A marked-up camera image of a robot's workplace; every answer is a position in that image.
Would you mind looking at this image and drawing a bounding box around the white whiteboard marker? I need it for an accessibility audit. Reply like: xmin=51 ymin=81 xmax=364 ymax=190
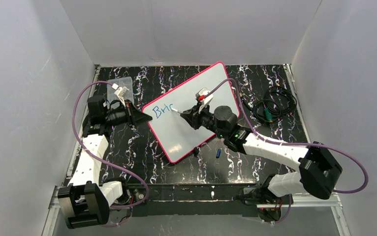
xmin=170 ymin=108 xmax=182 ymax=114

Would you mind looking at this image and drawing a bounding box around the pink framed whiteboard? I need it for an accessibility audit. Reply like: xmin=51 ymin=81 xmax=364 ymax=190
xmin=142 ymin=61 xmax=241 ymax=164

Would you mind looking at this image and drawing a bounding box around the blue marker cap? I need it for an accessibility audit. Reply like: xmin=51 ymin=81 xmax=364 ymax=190
xmin=216 ymin=148 xmax=221 ymax=158

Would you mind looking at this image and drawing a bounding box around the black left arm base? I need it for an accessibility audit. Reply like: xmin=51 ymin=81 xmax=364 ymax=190
xmin=101 ymin=177 xmax=144 ymax=209

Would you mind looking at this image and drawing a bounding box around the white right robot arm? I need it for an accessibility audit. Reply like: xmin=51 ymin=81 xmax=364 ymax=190
xmin=180 ymin=106 xmax=343 ymax=200

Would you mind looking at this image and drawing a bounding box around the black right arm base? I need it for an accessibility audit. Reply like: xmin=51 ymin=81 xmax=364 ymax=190
xmin=234 ymin=185 xmax=294 ymax=223

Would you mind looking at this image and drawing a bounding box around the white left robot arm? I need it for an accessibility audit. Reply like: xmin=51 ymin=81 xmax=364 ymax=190
xmin=57 ymin=95 xmax=153 ymax=229

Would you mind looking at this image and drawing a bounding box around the metal whiteboard stand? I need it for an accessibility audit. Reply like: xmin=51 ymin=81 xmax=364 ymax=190
xmin=192 ymin=147 xmax=200 ymax=156

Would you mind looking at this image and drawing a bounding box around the clear plastic compartment box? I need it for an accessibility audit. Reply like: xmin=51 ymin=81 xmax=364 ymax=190
xmin=107 ymin=77 xmax=134 ymax=103

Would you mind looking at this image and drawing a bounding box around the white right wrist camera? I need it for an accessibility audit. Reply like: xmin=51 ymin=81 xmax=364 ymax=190
xmin=195 ymin=88 xmax=213 ymax=114

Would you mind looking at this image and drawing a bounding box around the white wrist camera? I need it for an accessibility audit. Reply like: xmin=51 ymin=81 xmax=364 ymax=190
xmin=195 ymin=88 xmax=213 ymax=114
xmin=112 ymin=83 xmax=132 ymax=106

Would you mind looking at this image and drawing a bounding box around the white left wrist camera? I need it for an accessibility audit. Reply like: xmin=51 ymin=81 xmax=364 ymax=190
xmin=112 ymin=83 xmax=132 ymax=106

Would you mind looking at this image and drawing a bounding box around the green handled screwdriver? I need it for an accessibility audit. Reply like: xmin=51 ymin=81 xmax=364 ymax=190
xmin=264 ymin=106 xmax=273 ymax=123

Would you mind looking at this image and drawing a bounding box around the black coiled cable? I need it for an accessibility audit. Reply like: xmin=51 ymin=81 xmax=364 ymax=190
xmin=239 ymin=82 xmax=298 ymax=124

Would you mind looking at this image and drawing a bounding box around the aluminium front frame rail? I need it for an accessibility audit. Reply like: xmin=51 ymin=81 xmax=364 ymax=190
xmin=49 ymin=184 xmax=343 ymax=209

